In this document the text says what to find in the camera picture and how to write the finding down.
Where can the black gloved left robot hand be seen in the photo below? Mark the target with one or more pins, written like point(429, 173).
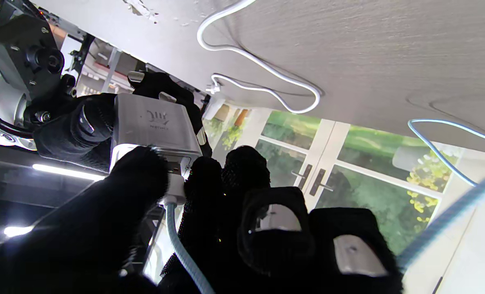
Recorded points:
point(83, 245)

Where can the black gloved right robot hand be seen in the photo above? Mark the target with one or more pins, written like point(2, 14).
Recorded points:
point(74, 130)

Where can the grey USB charger adapter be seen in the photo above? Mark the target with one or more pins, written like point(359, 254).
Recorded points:
point(152, 126)

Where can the printed garden window backdrop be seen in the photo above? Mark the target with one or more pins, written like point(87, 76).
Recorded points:
point(348, 175)

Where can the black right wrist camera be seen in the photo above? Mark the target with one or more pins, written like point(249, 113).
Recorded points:
point(21, 53)

